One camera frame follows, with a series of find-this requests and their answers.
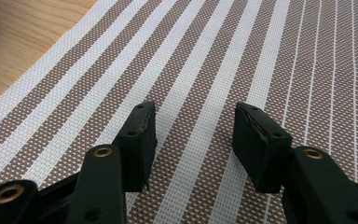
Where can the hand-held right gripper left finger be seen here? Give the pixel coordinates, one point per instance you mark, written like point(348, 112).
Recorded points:
point(138, 149)

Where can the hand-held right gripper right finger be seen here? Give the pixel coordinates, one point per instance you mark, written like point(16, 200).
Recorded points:
point(261, 149)

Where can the striped woven placemat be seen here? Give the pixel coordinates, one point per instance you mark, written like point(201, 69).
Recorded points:
point(199, 62)

